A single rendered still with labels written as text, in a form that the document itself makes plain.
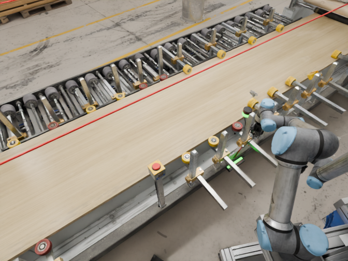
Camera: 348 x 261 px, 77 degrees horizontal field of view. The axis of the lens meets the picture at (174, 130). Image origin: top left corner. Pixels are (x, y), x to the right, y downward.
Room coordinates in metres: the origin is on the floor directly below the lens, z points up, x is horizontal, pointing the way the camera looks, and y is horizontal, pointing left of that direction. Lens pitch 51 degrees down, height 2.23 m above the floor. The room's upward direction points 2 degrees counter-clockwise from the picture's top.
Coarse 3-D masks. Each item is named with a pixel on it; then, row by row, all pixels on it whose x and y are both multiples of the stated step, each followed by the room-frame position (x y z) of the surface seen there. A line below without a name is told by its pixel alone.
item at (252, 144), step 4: (236, 132) 1.10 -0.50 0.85; (240, 132) 1.09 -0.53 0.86; (240, 136) 1.06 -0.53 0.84; (252, 144) 0.97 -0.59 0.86; (256, 144) 0.97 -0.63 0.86; (256, 148) 0.93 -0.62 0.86; (260, 148) 0.93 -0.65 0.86; (260, 152) 0.90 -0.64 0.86; (264, 152) 0.89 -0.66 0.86; (264, 156) 0.87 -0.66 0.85; (268, 156) 0.86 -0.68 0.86; (268, 160) 0.83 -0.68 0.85; (272, 160) 0.83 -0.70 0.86; (272, 164) 0.80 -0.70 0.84; (276, 164) 0.79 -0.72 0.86
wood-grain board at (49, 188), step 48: (240, 48) 2.26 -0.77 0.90; (288, 48) 2.23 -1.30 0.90; (336, 48) 2.21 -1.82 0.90; (192, 96) 1.48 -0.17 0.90; (240, 96) 1.46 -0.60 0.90; (48, 144) 0.99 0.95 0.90; (96, 144) 0.98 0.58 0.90; (144, 144) 0.96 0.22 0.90; (192, 144) 0.95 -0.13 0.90; (0, 192) 0.62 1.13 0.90; (48, 192) 0.61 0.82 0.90; (96, 192) 0.60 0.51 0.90; (0, 240) 0.33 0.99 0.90
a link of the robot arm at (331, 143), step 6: (288, 120) 0.78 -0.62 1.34; (294, 120) 0.75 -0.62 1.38; (300, 120) 0.74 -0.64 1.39; (300, 126) 0.66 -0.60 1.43; (306, 126) 0.64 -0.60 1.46; (312, 126) 0.63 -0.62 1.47; (324, 132) 0.50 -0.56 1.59; (330, 132) 0.51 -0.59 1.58; (324, 138) 0.47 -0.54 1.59; (330, 138) 0.47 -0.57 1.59; (336, 138) 0.48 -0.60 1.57; (324, 144) 0.45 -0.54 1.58; (330, 144) 0.45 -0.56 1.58; (336, 144) 0.46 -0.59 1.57; (324, 150) 0.44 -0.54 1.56; (330, 150) 0.44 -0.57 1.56; (336, 150) 0.45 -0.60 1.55; (324, 156) 0.43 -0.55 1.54
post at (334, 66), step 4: (332, 64) 1.57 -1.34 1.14; (336, 64) 1.55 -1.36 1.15; (332, 68) 1.55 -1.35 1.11; (328, 72) 1.56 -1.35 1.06; (332, 72) 1.56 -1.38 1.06; (328, 76) 1.55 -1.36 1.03; (324, 80) 1.56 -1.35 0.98; (320, 88) 1.55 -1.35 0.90; (316, 92) 1.56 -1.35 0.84; (320, 92) 1.56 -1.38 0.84; (312, 100) 1.55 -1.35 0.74
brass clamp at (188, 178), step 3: (198, 168) 0.79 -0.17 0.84; (198, 171) 0.76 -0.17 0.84; (201, 171) 0.76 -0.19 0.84; (198, 174) 0.74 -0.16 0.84; (201, 174) 0.75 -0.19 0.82; (186, 177) 0.72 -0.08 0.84; (189, 177) 0.72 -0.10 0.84; (195, 177) 0.72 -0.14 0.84; (186, 180) 0.71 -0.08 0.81; (189, 180) 0.70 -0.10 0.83; (192, 180) 0.70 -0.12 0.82
